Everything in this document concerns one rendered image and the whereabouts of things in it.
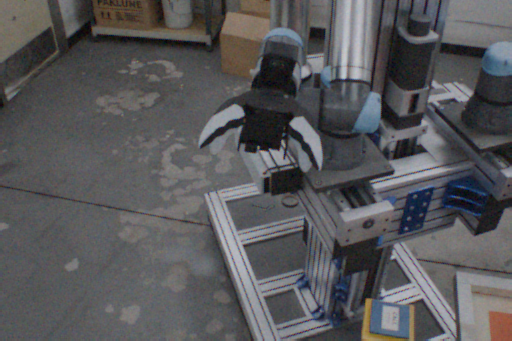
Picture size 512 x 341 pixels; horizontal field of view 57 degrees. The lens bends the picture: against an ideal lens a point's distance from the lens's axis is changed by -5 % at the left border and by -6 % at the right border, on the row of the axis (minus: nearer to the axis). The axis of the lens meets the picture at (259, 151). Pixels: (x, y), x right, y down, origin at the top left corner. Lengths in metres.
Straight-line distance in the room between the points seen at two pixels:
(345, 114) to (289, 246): 1.63
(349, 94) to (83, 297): 2.03
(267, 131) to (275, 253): 1.75
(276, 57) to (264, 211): 2.00
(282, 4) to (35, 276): 2.15
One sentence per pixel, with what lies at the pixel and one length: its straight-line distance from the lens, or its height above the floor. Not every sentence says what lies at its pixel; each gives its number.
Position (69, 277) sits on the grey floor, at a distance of 2.76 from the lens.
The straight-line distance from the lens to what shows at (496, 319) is 1.44.
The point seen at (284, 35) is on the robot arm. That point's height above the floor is 1.69.
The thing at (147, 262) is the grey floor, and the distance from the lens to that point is 2.72.
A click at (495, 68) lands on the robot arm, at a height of 1.45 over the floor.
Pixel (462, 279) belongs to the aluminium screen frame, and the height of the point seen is 0.99.
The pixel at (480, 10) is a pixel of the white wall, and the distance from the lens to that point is 4.82.
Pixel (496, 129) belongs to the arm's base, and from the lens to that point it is 1.50.
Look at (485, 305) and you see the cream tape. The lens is 1.45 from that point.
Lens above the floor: 2.05
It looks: 38 degrees down
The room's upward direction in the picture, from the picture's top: straight up
